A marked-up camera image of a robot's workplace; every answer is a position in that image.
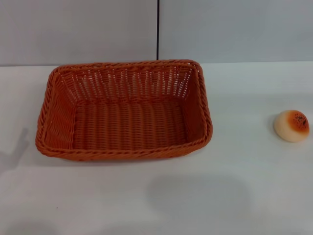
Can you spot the orange woven plastic basket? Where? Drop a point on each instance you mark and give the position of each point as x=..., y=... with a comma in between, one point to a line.
x=127, y=124

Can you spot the round toy bread bun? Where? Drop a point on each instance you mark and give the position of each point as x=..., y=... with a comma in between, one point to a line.
x=289, y=127

